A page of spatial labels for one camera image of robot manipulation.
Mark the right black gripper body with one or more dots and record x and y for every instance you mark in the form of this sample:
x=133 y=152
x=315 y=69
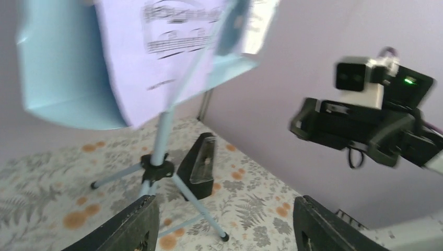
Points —
x=384 y=135

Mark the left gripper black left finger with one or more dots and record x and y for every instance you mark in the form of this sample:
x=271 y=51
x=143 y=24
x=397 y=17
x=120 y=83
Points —
x=136 y=227

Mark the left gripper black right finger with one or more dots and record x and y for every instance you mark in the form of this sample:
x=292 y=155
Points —
x=317 y=228

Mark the black metronome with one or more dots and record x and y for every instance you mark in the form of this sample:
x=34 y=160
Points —
x=196 y=169

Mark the light blue music stand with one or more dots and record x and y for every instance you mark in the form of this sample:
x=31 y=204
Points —
x=104 y=65

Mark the floral patterned mat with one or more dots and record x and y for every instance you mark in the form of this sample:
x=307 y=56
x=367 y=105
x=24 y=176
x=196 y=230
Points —
x=47 y=202

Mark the white sheet music page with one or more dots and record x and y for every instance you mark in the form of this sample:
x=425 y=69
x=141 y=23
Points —
x=260 y=17

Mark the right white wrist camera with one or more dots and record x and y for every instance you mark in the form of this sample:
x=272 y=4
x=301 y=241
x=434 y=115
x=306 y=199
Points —
x=361 y=80

